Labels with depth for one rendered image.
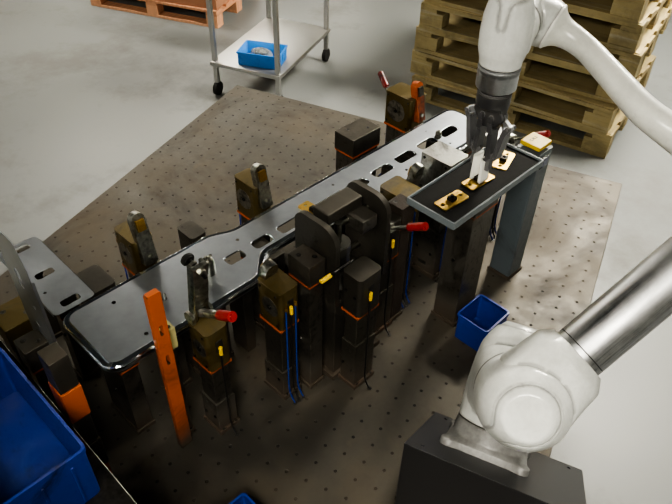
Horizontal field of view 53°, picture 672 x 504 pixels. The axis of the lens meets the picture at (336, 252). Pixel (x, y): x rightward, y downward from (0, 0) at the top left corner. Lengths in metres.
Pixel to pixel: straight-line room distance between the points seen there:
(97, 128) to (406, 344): 2.81
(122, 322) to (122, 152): 2.50
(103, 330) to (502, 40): 1.03
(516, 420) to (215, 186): 1.53
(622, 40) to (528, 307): 2.10
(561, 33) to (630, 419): 1.64
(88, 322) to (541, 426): 0.96
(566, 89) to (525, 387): 3.02
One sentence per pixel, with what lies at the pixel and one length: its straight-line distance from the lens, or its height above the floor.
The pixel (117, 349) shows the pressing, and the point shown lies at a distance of 1.51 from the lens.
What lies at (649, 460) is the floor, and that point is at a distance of 2.73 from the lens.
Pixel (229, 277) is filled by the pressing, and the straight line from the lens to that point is 1.62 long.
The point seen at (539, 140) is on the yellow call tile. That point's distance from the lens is 1.87.
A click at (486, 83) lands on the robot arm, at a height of 1.44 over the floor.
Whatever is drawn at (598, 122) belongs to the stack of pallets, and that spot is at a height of 0.21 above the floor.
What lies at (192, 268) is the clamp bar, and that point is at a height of 1.21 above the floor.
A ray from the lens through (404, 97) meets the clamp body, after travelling 2.20.
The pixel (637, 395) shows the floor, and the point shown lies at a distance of 2.89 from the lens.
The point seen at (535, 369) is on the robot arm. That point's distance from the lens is 1.20.
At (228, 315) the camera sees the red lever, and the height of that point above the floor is 1.15.
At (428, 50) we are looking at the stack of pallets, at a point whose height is 0.33.
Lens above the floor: 2.11
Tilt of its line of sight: 42 degrees down
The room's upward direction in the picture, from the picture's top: 1 degrees clockwise
